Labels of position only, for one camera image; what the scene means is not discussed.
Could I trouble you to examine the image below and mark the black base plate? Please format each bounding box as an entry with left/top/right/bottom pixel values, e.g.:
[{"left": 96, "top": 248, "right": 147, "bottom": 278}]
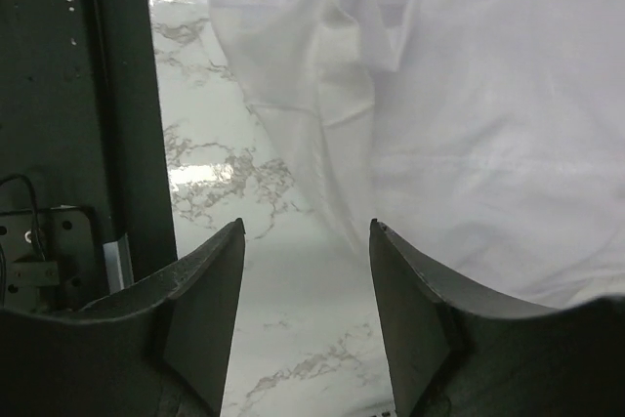
[{"left": 1, "top": 0, "right": 177, "bottom": 313}]

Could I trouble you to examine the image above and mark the white long sleeve shirt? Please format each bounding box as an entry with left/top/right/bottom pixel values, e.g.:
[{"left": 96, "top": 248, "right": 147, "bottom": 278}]
[{"left": 210, "top": 0, "right": 624, "bottom": 308}]

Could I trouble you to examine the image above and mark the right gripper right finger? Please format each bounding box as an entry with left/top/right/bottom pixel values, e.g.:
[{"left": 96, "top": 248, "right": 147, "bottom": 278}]
[{"left": 369, "top": 221, "right": 624, "bottom": 416}]

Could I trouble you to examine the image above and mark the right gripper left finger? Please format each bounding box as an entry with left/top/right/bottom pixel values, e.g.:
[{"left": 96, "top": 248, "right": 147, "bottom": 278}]
[{"left": 1, "top": 220, "right": 245, "bottom": 416}]

